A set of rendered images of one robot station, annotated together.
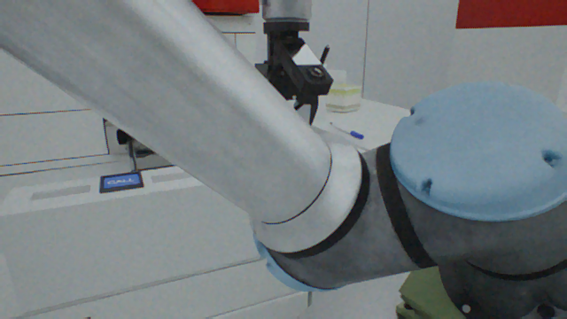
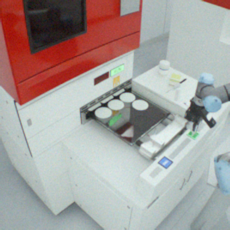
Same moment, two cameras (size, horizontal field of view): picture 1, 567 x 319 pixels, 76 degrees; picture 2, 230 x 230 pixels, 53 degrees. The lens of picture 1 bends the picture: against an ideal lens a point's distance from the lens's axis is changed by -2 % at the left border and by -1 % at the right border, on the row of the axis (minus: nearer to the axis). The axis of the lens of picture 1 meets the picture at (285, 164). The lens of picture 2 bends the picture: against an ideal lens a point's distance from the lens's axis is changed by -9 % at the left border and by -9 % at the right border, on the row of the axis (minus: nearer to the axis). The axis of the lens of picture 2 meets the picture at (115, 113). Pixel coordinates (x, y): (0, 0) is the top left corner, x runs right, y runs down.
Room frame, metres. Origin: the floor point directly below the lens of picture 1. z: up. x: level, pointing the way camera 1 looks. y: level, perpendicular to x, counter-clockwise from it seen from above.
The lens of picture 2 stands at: (-0.09, 0.73, 1.89)
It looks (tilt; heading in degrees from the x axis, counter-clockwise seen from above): 41 degrees down; 338
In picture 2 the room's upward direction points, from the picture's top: 1 degrees clockwise
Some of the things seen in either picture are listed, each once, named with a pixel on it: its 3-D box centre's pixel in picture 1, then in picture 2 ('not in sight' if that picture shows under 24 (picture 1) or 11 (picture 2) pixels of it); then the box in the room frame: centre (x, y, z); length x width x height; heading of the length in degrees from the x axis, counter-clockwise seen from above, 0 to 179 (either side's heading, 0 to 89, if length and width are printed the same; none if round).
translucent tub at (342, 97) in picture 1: (342, 97); (175, 80); (1.02, -0.16, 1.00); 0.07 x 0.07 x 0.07; 44
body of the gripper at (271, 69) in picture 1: (284, 63); (196, 111); (0.60, 0.00, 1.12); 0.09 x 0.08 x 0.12; 24
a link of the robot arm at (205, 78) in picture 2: not in sight; (205, 85); (0.59, 0.00, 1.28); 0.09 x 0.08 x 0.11; 157
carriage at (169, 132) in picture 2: not in sight; (165, 137); (0.70, 0.09, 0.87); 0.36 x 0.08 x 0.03; 114
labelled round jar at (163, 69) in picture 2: (334, 86); (163, 67); (1.17, -0.15, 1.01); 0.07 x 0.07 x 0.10
